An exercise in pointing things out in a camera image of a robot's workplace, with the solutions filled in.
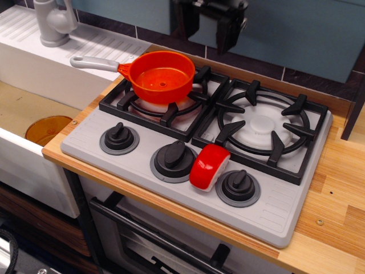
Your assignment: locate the black left stove knob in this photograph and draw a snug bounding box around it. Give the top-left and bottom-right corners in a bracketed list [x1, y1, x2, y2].
[99, 122, 140, 156]

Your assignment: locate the black middle stove knob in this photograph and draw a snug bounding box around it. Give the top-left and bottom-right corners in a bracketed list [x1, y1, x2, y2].
[150, 140, 197, 184]

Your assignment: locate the black braided cable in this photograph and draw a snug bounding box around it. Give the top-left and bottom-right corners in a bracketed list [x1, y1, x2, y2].
[0, 228, 19, 274]

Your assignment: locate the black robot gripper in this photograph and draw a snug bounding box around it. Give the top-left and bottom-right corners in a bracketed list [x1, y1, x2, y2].
[173, 1, 248, 55]

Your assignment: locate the black right stove knob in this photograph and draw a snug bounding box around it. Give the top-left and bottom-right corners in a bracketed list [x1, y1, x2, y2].
[216, 170, 261, 208]

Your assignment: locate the toy oven door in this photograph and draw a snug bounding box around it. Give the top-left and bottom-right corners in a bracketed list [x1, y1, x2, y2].
[89, 191, 287, 273]

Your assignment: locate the white toy sink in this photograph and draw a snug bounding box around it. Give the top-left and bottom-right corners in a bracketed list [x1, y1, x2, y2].
[1, 5, 149, 218]

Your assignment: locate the black burner grate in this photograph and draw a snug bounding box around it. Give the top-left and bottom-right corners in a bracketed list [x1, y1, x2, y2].
[99, 66, 229, 142]
[192, 79, 333, 185]

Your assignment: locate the red white toy sushi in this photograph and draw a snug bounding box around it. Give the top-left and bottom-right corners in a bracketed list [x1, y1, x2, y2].
[189, 144, 230, 192]

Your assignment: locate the black stove knob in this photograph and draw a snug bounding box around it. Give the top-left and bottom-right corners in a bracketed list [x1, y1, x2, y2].
[99, 122, 140, 156]
[150, 140, 197, 184]
[216, 170, 261, 208]

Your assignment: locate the grey toy stove top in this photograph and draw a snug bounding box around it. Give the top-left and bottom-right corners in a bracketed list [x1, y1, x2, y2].
[59, 67, 334, 248]

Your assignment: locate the black right burner grate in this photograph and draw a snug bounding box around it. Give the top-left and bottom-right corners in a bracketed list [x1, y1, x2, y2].
[192, 79, 333, 185]

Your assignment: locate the white right burner disc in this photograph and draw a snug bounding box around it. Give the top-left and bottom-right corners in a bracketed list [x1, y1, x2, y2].
[231, 104, 293, 150]

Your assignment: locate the orange translucent plate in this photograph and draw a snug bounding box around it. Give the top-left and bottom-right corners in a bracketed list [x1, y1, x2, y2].
[25, 115, 72, 147]

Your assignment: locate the grey toy faucet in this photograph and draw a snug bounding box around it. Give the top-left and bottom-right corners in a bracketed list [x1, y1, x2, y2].
[33, 0, 78, 47]

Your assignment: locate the black left burner grate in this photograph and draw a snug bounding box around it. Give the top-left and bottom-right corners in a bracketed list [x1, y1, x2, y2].
[99, 66, 229, 142]

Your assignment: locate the orange toy pot grey handle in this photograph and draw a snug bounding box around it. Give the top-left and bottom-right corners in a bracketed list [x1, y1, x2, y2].
[70, 51, 196, 104]

